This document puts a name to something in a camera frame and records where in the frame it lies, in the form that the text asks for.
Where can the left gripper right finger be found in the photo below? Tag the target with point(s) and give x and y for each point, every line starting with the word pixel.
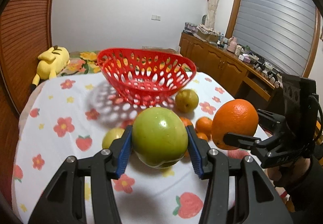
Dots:
pixel 256 200

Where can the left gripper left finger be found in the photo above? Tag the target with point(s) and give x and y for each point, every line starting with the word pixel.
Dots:
pixel 63 200

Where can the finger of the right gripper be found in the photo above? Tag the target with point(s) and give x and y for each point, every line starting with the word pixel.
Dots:
pixel 247 142
pixel 271 122

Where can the large orange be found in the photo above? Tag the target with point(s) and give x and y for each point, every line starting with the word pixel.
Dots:
pixel 237 116

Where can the larger mandarin orange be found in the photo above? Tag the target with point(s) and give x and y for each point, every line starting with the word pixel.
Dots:
pixel 204 125

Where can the large green apple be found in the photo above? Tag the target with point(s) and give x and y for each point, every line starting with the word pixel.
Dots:
pixel 159 137

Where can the small yellow-green apple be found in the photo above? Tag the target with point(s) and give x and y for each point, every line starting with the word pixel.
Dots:
pixel 111 135

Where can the right hand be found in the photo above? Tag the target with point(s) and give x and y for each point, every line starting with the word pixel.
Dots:
pixel 285 174

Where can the wooden sideboard cabinet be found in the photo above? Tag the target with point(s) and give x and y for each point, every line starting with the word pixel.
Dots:
pixel 239 79

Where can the small mandarin orange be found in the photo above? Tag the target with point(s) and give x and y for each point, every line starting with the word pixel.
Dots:
pixel 203 136

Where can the green pear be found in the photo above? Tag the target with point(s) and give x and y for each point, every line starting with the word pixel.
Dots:
pixel 186 101

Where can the pink kettle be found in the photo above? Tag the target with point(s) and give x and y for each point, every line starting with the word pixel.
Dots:
pixel 232 44

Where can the white floral strawberry cloth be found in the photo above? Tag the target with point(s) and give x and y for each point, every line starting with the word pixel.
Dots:
pixel 71 116

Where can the grey window blind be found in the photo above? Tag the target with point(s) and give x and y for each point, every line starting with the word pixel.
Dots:
pixel 280 31

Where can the patterned box on cabinet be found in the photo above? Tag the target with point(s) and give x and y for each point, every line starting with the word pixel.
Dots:
pixel 207 34

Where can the red plastic perforated basket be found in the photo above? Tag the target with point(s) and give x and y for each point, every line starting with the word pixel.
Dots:
pixel 145 77

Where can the yellow plush toy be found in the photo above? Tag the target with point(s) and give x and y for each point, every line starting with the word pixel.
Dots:
pixel 51 63

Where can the colourful floral bed blanket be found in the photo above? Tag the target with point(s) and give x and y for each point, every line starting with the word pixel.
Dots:
pixel 81 62

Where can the wooden louvered wardrobe door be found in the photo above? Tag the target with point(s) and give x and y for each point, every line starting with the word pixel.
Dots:
pixel 25 33

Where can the white wall switch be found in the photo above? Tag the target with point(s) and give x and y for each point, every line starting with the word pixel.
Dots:
pixel 156 18

